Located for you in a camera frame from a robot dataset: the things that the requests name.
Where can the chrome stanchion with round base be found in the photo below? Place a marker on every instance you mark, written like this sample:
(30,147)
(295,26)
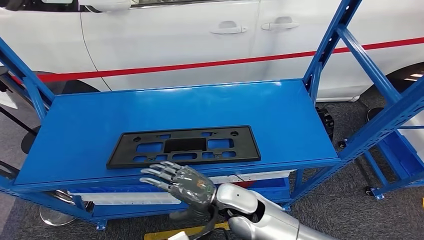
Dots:
(56,215)

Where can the yellow floor tape square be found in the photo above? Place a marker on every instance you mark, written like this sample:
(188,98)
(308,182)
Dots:
(185,232)

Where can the black post with dark disc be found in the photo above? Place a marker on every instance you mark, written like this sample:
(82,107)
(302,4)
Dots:
(30,139)

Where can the blue metal shelf rack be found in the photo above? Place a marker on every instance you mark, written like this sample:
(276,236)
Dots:
(377,193)
(99,126)

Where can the dark round floor disc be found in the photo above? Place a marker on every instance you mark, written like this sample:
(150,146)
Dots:
(372,114)

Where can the black ribbed plastic part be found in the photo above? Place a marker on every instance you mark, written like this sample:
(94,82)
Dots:
(326,124)

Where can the white car with red stripe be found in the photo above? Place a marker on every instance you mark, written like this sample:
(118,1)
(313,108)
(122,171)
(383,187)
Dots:
(165,43)

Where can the black plastic licence plate bracket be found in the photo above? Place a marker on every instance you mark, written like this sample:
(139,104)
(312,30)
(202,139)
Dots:
(121,152)

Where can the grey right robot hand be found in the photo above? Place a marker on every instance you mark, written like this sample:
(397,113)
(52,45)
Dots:
(192,188)

